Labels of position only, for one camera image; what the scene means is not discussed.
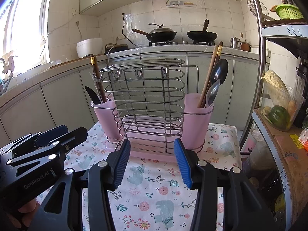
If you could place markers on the metal wire utensil rack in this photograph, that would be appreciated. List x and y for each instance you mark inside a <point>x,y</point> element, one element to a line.
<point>150,87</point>

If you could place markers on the gas stove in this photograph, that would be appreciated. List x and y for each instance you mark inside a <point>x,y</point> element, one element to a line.
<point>211,43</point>

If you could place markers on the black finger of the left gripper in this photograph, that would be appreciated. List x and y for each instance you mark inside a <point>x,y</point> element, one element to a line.
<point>72,139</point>

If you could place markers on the pink utensil cup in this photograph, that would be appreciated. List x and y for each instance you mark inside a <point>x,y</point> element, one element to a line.
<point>195,122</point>
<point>106,113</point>

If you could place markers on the kitchen faucet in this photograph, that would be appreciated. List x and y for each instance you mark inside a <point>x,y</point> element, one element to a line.
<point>7,68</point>

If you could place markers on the green plastic basket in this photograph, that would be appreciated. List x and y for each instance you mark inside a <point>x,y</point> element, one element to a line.
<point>288,11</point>

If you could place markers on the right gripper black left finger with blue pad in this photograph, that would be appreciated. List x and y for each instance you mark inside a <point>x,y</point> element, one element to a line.
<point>103,177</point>

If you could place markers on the steel kettle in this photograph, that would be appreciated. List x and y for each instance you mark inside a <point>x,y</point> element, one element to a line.
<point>235,43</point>

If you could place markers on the black spoon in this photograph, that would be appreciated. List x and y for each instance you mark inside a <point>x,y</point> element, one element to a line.
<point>220,71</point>

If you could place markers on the floral bear tablecloth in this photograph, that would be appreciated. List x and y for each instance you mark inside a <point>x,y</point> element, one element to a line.
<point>152,195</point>

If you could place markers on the person's left hand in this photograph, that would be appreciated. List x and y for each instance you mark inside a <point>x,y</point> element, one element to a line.
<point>21,219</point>

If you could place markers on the white rice cooker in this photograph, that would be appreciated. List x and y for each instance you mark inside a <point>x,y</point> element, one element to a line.
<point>89,46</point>

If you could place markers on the pink utensil cup right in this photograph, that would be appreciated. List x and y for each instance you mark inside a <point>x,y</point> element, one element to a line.
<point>195,122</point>

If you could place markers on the napa cabbage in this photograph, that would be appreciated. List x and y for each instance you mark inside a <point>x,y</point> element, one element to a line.
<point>277,89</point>

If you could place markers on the cardboard box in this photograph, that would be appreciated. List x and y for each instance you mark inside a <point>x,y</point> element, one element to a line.
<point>291,162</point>

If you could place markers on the metal shelf rack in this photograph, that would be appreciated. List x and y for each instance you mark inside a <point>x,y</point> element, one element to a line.
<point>292,35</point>

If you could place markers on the dark chopstick gold band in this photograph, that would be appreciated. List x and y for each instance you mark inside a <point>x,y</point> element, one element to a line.
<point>220,45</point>

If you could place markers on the black wok wooden handle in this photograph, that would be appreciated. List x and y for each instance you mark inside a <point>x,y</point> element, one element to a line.
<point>202,36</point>

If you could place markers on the pink utensil cup left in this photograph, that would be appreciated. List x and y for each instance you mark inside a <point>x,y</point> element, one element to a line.
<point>106,113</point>

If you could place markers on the black wok with lid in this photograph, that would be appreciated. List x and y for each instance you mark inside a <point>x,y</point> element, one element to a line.
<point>159,34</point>

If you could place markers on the green bell pepper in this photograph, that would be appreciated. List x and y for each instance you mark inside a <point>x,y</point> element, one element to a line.
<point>279,117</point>

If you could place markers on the clear plastic container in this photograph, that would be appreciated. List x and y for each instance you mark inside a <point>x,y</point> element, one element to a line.
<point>295,103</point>

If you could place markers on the dark chopstick yellow band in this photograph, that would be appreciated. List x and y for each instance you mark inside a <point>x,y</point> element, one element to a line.
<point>97,78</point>

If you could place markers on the pink plastic drip tray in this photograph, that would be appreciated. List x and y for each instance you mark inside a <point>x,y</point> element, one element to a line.
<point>151,137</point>

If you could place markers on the brown pot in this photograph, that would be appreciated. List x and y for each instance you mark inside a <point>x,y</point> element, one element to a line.
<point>245,46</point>

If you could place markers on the light wooden chopstick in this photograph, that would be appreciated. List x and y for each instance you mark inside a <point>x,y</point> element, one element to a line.
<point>202,96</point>

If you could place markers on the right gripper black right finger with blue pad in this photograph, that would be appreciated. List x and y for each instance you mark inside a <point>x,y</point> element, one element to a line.
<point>199,175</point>

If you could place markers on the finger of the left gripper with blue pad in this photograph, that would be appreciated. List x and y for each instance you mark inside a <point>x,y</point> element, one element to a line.
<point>51,134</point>

